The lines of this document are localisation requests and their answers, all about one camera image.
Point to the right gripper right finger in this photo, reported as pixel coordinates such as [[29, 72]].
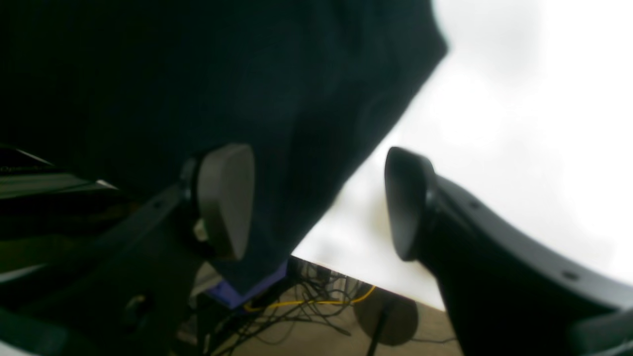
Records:
[[505, 293]]

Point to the black T-shirt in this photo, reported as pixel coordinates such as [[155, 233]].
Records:
[[126, 90]]

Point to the black round stand base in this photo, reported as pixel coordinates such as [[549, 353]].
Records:
[[390, 319]]

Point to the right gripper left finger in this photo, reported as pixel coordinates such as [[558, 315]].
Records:
[[125, 293]]

